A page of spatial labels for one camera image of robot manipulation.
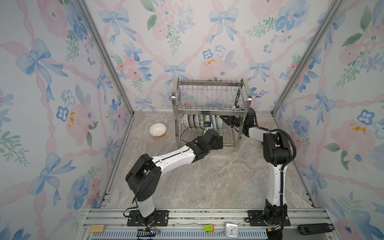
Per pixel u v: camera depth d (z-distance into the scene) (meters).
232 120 0.93
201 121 1.00
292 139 1.01
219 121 0.99
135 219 0.73
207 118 1.00
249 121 0.85
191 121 1.00
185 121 1.00
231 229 0.70
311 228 0.69
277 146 0.66
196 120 1.00
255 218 0.72
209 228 0.69
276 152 0.61
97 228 0.71
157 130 1.07
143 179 0.48
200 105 1.13
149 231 0.70
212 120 0.99
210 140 0.65
